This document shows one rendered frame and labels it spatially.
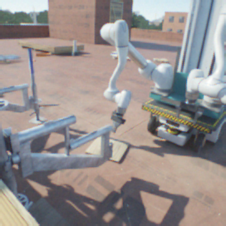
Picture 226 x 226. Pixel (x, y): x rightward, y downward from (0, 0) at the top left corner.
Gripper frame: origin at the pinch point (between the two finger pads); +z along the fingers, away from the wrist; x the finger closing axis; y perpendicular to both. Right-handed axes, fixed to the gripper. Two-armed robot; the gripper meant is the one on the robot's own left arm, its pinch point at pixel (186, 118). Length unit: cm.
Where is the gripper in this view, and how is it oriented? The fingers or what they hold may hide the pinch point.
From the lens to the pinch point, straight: 159.1
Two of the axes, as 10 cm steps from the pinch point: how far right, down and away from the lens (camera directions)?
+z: -0.6, 9.0, 4.3
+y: -6.5, 2.9, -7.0
